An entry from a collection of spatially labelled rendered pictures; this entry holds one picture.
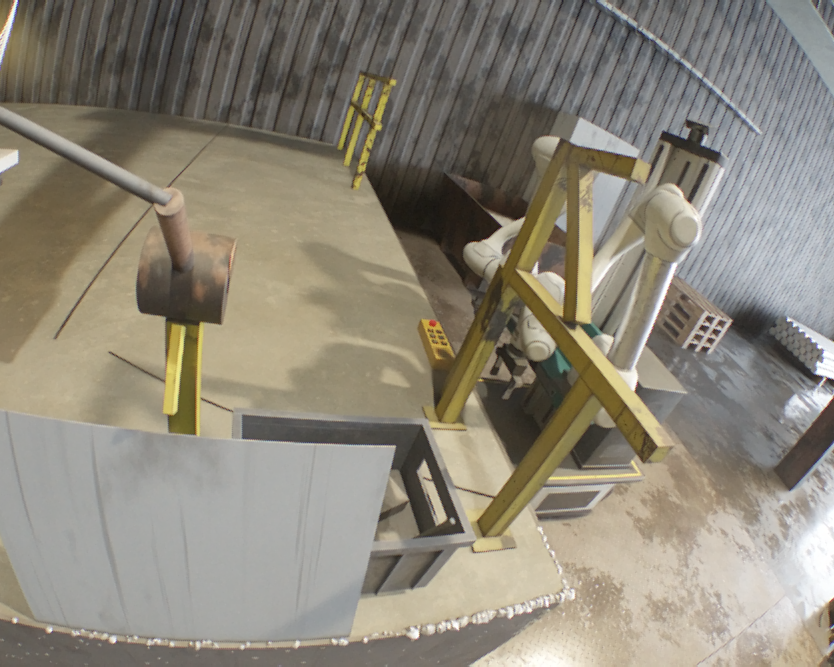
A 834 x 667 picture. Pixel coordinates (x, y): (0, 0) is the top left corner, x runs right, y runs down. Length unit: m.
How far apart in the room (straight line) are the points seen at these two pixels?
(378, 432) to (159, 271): 0.58
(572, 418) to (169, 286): 0.68
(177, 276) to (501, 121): 4.86
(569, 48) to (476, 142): 1.62
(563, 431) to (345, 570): 0.46
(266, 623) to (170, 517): 0.27
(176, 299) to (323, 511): 0.34
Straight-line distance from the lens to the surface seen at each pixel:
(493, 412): 2.13
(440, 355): 1.50
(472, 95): 5.02
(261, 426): 0.86
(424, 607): 0.95
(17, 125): 0.42
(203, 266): 0.49
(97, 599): 0.80
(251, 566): 0.69
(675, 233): 1.24
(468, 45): 4.98
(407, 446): 0.97
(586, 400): 0.80
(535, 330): 1.34
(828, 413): 4.66
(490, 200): 5.20
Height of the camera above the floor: 1.53
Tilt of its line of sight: 30 degrees down
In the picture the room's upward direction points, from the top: 22 degrees clockwise
